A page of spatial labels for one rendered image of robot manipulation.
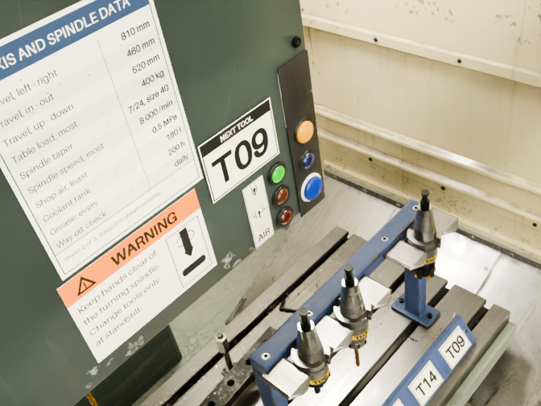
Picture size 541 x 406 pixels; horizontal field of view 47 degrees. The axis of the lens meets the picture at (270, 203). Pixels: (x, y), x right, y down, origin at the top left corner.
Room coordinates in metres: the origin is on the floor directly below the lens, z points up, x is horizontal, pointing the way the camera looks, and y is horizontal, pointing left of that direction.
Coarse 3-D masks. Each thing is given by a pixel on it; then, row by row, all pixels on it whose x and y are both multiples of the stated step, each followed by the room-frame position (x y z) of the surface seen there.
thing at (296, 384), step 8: (280, 360) 0.60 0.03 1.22; (288, 360) 0.60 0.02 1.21; (272, 368) 0.59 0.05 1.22; (280, 368) 0.59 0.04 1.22; (288, 368) 0.59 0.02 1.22; (296, 368) 0.58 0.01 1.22; (264, 376) 0.58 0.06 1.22; (272, 376) 0.58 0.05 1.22; (280, 376) 0.57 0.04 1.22; (288, 376) 0.57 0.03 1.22; (296, 376) 0.57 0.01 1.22; (304, 376) 0.57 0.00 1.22; (272, 384) 0.56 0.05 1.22; (280, 384) 0.56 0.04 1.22; (288, 384) 0.56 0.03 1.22; (296, 384) 0.55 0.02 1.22; (304, 384) 0.55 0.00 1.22; (280, 392) 0.55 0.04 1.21; (288, 392) 0.54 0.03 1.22; (296, 392) 0.54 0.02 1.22; (304, 392) 0.54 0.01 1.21
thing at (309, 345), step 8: (312, 328) 0.60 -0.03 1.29; (304, 336) 0.59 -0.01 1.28; (312, 336) 0.59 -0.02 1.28; (304, 344) 0.59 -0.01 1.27; (312, 344) 0.59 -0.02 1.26; (320, 344) 0.60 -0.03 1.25; (296, 352) 0.60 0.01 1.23; (304, 352) 0.59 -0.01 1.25; (312, 352) 0.58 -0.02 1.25; (320, 352) 0.59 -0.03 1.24; (304, 360) 0.59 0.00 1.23; (312, 360) 0.58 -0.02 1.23
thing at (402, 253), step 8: (400, 240) 0.82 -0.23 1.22; (392, 248) 0.80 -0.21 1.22; (400, 248) 0.80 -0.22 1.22; (408, 248) 0.79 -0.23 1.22; (416, 248) 0.79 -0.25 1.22; (384, 256) 0.79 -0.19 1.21; (392, 256) 0.78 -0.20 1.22; (400, 256) 0.78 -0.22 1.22; (408, 256) 0.77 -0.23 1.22; (416, 256) 0.77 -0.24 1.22; (424, 256) 0.77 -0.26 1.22; (400, 264) 0.76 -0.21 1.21; (408, 264) 0.75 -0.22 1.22; (416, 264) 0.75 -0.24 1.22
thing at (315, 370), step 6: (324, 342) 0.62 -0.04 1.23; (324, 348) 0.60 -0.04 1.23; (294, 354) 0.60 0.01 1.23; (324, 354) 0.59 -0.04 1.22; (330, 354) 0.60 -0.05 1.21; (294, 360) 0.59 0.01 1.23; (324, 360) 0.59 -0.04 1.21; (330, 360) 0.59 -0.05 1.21; (300, 366) 0.58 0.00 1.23; (306, 366) 0.58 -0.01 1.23; (312, 366) 0.58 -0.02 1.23; (318, 366) 0.57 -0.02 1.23; (312, 372) 0.58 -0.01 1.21; (318, 372) 0.57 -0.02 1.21; (324, 372) 0.58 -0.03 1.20
